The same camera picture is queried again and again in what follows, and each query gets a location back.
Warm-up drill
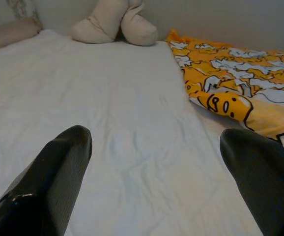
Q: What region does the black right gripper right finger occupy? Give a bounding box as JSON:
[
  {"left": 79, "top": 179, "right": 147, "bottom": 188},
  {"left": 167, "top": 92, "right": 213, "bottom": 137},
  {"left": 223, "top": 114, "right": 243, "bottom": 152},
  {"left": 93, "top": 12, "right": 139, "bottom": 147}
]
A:
[{"left": 219, "top": 127, "right": 284, "bottom": 236}]

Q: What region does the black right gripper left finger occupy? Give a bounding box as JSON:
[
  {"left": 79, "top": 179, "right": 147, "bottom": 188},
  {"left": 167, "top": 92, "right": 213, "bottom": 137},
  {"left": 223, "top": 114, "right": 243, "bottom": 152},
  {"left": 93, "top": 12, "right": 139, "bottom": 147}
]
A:
[{"left": 0, "top": 124, "right": 93, "bottom": 236}]

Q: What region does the yellow egg cartoon print blanket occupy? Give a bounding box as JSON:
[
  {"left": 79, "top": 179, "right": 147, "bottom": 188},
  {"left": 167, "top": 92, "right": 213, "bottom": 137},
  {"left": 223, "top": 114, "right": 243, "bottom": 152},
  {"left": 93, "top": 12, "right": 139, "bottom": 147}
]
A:
[{"left": 165, "top": 28, "right": 284, "bottom": 142}]

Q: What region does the white quilted mattress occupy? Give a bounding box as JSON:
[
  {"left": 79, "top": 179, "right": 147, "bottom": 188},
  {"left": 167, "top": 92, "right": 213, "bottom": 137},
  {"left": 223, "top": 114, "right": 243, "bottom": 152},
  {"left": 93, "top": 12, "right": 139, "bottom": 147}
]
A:
[{"left": 190, "top": 102, "right": 284, "bottom": 236}]

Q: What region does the white quilted bed pad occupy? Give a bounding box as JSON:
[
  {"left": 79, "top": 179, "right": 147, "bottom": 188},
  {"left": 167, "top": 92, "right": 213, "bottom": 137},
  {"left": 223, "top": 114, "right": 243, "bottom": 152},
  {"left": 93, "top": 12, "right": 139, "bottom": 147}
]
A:
[{"left": 0, "top": 29, "right": 263, "bottom": 236}]

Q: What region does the beige long pillow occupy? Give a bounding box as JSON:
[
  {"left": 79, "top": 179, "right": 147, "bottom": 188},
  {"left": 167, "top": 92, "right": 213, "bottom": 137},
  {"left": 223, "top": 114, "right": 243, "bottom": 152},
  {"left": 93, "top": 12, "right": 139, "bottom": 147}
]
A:
[{"left": 0, "top": 17, "right": 43, "bottom": 52}]

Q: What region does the beige plush toy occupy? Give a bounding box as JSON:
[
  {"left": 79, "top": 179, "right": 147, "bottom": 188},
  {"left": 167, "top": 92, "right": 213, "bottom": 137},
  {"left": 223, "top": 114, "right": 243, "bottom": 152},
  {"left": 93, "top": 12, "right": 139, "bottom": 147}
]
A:
[{"left": 69, "top": 0, "right": 159, "bottom": 47}]

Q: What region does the floral patterned pillow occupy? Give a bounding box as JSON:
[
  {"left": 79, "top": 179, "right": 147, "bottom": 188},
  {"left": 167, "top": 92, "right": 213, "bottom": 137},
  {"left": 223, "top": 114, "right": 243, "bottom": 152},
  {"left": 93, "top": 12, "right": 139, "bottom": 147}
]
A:
[{"left": 5, "top": 0, "right": 41, "bottom": 24}]

